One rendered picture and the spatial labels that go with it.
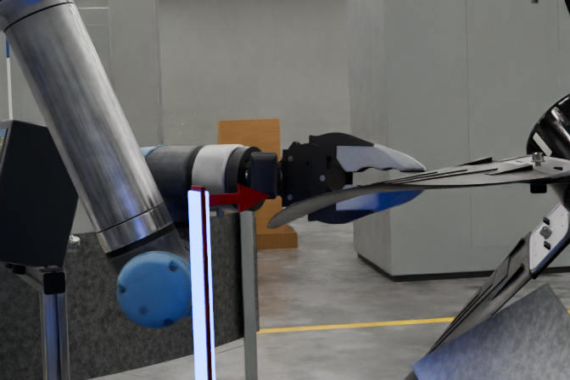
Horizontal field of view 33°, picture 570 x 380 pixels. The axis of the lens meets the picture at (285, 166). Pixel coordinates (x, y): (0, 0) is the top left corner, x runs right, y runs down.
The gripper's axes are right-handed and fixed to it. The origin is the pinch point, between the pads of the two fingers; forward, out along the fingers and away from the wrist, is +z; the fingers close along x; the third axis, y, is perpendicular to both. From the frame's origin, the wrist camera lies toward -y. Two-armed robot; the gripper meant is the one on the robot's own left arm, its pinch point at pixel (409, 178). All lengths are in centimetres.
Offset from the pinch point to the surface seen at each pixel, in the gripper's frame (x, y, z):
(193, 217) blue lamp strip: 3.9, -24.1, -9.4
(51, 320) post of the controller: 18, 8, -52
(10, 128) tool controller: -7, 6, -58
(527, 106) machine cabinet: -72, 615, -134
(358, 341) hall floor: 77, 397, -174
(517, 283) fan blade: 10.5, 9.7, 8.3
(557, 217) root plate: 3.7, 14.5, 11.3
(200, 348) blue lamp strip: 14.4, -23.2, -9.1
